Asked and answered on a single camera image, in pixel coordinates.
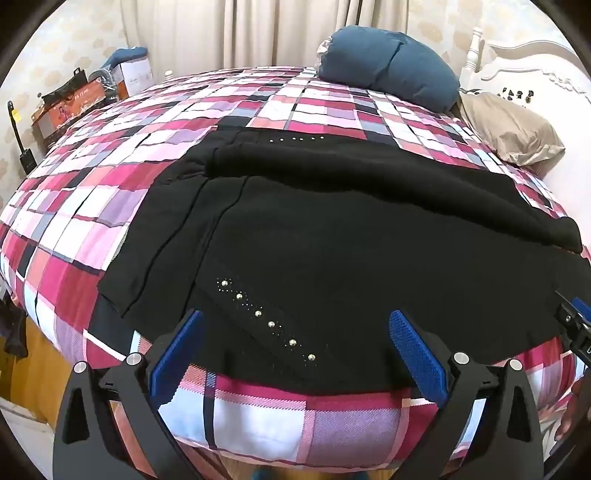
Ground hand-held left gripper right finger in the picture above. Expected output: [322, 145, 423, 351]
[388, 309, 546, 480]

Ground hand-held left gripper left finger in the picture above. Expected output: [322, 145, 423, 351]
[53, 309, 206, 480]

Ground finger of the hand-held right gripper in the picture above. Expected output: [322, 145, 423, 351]
[554, 290, 591, 329]

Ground black pants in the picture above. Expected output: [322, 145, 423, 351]
[97, 127, 583, 398]

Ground black bag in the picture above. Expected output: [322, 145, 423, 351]
[0, 293, 29, 361]

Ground plaid bed cover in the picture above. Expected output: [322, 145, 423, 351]
[0, 65, 591, 467]

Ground beige pillow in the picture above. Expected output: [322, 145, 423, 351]
[459, 91, 566, 168]

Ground white carved headboard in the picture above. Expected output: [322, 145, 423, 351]
[459, 25, 591, 222]

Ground black handheld tool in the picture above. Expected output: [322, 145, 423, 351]
[6, 100, 38, 175]

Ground orange and black box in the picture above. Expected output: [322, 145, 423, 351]
[31, 69, 117, 141]

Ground white cardboard box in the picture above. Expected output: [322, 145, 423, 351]
[112, 58, 154, 95]

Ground blue pillow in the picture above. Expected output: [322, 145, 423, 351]
[318, 25, 461, 114]

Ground blue cloth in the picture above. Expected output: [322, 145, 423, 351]
[102, 47, 149, 68]

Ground beige curtain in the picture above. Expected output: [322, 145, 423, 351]
[122, 0, 467, 81]

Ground wooden bed frame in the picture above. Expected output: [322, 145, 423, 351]
[0, 316, 65, 425]

